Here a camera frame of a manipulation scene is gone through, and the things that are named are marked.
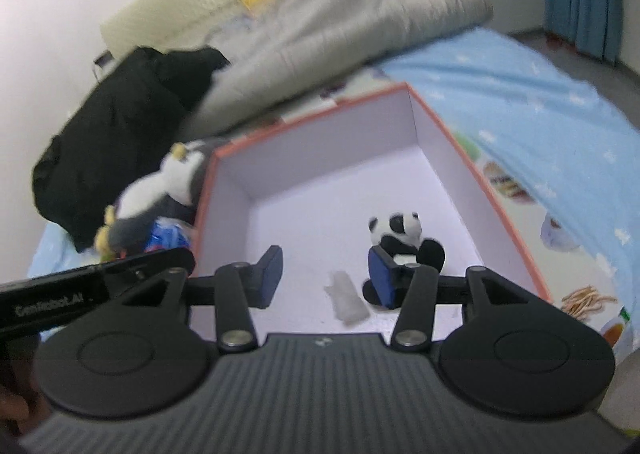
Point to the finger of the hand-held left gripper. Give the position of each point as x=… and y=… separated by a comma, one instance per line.
x=150, y=264

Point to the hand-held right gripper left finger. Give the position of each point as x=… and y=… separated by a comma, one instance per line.
x=271, y=276

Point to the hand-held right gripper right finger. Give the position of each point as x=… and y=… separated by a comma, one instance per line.
x=381, y=279

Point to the blue plastic snack packet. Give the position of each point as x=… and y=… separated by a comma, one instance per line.
x=167, y=234

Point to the panda plush toy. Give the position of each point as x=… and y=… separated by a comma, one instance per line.
x=400, y=230

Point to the pink cardboard box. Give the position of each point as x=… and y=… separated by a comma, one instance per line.
x=325, y=174

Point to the small white plastic packet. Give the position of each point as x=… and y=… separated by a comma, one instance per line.
x=346, y=301

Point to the grey penguin plush toy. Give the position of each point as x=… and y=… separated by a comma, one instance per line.
x=150, y=194

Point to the black jacket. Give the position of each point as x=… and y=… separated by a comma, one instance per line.
x=115, y=134

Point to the fruit printed mat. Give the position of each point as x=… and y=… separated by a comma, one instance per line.
x=575, y=279

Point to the light blue bedsheet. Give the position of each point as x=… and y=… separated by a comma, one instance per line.
x=540, y=99

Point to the grey quilt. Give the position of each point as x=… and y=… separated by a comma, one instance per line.
x=340, y=34

